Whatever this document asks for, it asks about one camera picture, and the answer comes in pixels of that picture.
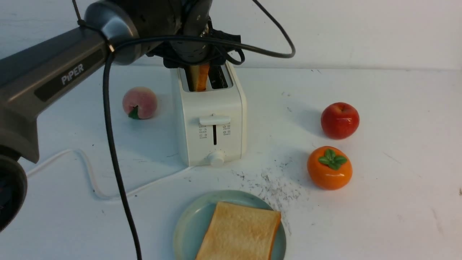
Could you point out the toast slice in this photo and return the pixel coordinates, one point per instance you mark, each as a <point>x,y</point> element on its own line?
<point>198,76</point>
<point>239,232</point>

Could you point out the light blue round plate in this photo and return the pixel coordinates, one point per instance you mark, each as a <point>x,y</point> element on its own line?
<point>193,223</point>

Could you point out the white two-slot toaster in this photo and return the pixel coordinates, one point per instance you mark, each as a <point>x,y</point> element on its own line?
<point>211,125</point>

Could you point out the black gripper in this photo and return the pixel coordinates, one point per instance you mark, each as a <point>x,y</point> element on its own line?
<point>197,22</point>

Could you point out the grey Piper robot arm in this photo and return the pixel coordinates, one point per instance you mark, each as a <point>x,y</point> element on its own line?
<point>35,78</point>

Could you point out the pink peach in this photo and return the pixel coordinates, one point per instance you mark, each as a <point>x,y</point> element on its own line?
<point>140,103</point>

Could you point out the orange persimmon with green leaf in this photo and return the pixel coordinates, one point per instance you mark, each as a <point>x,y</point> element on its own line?
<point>329,168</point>

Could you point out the red apple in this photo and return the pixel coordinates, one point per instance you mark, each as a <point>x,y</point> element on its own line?
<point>339,120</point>

